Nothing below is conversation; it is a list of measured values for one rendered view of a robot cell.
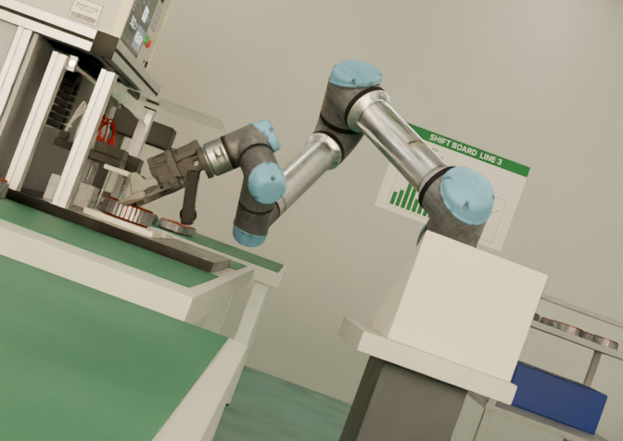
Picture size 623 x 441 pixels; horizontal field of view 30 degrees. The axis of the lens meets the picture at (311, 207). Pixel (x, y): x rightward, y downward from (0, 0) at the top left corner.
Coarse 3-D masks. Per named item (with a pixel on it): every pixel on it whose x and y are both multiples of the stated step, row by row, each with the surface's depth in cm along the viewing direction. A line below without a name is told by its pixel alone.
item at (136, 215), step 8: (104, 200) 243; (112, 200) 240; (104, 208) 241; (112, 208) 240; (120, 208) 240; (128, 208) 240; (136, 208) 241; (144, 208) 242; (112, 216) 241; (120, 216) 239; (128, 216) 240; (136, 216) 240; (144, 216) 241; (152, 216) 244; (136, 224) 241; (144, 224) 242
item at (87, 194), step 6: (84, 186) 266; (90, 186) 266; (78, 192) 266; (84, 192) 266; (90, 192) 266; (96, 192) 270; (78, 198) 265; (84, 198) 265; (90, 198) 266; (78, 204) 265; (84, 204) 265; (90, 204) 268
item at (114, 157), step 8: (56, 144) 242; (64, 144) 242; (72, 144) 242; (96, 144) 242; (104, 144) 242; (96, 152) 242; (104, 152) 242; (112, 152) 242; (120, 152) 242; (128, 152) 248; (104, 160) 242; (112, 160) 242; (120, 160) 242; (112, 168) 242; (120, 168) 244; (128, 176) 244
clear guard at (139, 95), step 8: (128, 88) 263; (136, 96) 278; (144, 96) 270; (152, 96) 263; (152, 104) 283; (160, 104) 274; (168, 104) 266; (176, 104) 263; (176, 112) 281; (184, 112) 272; (192, 112) 265; (200, 120) 280; (208, 120) 272; (216, 120) 263; (216, 128) 285; (224, 128) 266
